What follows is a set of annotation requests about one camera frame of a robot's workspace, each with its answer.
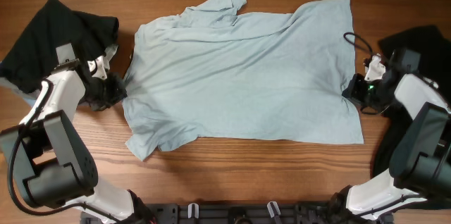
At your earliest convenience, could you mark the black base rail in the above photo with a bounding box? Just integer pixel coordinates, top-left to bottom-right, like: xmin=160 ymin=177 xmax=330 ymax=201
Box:
xmin=147 ymin=202 xmax=341 ymax=224

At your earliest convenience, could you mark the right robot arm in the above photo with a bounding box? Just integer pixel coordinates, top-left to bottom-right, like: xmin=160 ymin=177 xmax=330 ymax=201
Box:
xmin=325 ymin=49 xmax=450 ymax=223

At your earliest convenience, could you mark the black garment right pile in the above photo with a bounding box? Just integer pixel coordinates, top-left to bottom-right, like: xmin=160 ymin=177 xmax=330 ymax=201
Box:
xmin=372 ymin=25 xmax=450 ymax=177

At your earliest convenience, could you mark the light blue t-shirt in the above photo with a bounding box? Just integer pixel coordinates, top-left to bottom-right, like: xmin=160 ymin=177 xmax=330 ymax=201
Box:
xmin=123 ymin=0 xmax=364 ymax=160

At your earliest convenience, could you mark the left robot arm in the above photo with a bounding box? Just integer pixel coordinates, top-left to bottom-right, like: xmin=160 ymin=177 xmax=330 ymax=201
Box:
xmin=1 ymin=43 xmax=157 ymax=223

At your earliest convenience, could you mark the folded black garment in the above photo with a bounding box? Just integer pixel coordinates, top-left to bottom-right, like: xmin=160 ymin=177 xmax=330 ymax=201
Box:
xmin=1 ymin=0 xmax=119 ymax=93

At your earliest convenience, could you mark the folded grey garment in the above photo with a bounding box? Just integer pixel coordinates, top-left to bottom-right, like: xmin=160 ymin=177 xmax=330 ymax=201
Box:
xmin=1 ymin=77 xmax=40 ymax=99

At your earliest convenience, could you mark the folded blue denim garment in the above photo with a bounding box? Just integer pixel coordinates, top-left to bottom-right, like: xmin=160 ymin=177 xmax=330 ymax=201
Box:
xmin=23 ymin=97 xmax=36 ymax=107

